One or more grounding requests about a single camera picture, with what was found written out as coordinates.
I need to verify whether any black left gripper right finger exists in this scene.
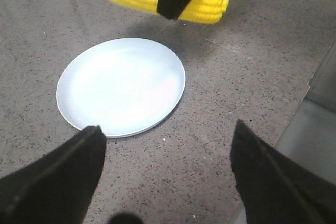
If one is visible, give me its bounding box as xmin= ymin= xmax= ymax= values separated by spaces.
xmin=230 ymin=120 xmax=335 ymax=223

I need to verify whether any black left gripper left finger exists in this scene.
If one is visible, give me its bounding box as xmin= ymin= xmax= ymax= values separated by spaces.
xmin=1 ymin=126 xmax=107 ymax=223

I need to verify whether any light blue round plate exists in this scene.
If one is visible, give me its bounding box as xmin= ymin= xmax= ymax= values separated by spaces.
xmin=56 ymin=38 xmax=186 ymax=138

